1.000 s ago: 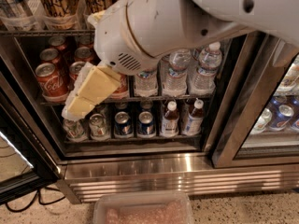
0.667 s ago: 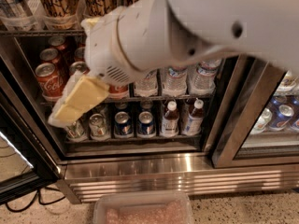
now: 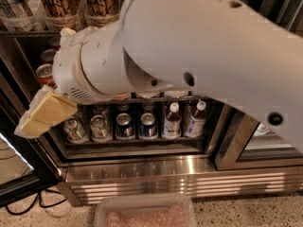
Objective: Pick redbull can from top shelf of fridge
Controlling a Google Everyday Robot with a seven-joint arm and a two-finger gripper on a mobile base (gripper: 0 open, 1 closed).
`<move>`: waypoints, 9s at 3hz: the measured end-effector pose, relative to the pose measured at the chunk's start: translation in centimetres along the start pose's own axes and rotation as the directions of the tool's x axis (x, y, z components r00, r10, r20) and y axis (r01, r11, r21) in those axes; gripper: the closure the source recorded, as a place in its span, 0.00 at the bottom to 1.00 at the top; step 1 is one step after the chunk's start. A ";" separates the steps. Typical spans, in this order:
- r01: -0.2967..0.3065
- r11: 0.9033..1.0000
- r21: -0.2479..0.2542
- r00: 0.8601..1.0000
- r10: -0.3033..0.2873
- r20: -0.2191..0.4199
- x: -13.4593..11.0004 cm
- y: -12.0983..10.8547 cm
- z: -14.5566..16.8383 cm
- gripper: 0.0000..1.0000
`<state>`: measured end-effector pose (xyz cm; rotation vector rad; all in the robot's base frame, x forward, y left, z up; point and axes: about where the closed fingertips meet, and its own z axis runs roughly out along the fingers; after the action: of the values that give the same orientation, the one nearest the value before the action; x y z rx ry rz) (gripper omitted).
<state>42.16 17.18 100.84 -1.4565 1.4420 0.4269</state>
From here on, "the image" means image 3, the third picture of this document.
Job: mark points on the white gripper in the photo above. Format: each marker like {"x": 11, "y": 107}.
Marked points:
{"x": 66, "y": 66}

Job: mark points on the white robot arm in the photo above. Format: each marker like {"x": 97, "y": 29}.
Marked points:
{"x": 221, "y": 49}

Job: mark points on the front left coca cola can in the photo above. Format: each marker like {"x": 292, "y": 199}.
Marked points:
{"x": 44, "y": 75}

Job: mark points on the open fridge door left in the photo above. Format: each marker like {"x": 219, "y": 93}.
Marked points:
{"x": 25, "y": 170}

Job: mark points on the left blue pepsi can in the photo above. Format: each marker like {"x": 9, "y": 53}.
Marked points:
{"x": 124, "y": 127}

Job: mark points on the blue pepsi can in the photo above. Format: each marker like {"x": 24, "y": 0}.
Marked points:
{"x": 124, "y": 127}
{"x": 148, "y": 127}

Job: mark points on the dark can far left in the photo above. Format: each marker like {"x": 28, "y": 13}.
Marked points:
{"x": 21, "y": 15}

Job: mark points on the right blue pepsi can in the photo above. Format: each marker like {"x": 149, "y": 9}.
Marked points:
{"x": 148, "y": 127}

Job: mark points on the gold lacroix can left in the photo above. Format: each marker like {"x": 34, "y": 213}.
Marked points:
{"x": 61, "y": 13}

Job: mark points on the gold lacroix can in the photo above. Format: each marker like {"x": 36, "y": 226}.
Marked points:
{"x": 61, "y": 13}
{"x": 102, "y": 12}

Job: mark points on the gold lacroix can middle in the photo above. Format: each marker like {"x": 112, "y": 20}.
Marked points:
{"x": 102, "y": 12}

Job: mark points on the fridge right glass door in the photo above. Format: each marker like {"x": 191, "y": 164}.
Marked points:
{"x": 241, "y": 141}

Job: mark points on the left tea bottle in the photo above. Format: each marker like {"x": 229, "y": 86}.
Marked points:
{"x": 172, "y": 121}

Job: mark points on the tea bottle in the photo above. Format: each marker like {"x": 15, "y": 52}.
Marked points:
{"x": 172, "y": 121}
{"x": 196, "y": 118}

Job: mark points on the clear plastic bin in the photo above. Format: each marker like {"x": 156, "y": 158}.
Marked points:
{"x": 147, "y": 210}

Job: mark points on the right tea bottle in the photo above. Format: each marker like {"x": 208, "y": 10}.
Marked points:
{"x": 196, "y": 118}

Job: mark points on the upper wire shelf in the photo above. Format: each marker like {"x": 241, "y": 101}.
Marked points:
{"x": 23, "y": 34}

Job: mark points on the wire shelf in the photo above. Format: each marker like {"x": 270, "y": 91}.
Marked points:
{"x": 135, "y": 99}
{"x": 23, "y": 34}

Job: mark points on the middle wire shelf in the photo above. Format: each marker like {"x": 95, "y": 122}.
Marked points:
{"x": 135, "y": 99}

